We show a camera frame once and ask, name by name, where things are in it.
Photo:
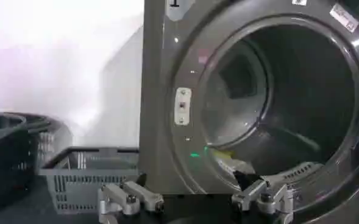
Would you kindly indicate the yellow and white cloth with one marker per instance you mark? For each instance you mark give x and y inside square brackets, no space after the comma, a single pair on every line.
[228,159]

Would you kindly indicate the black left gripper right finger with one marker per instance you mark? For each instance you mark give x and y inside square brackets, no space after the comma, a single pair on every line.
[258,194]

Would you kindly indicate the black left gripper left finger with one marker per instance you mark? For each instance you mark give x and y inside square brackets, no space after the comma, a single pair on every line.
[127,198]

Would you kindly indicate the black round laundry basket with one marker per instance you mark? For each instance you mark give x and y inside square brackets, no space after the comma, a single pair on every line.
[8,152]

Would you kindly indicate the grey dryer with round door opening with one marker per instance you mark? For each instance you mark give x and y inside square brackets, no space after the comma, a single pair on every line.
[258,91]

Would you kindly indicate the grey slotted plastic laundry basket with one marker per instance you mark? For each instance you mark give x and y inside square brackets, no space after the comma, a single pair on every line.
[84,182]

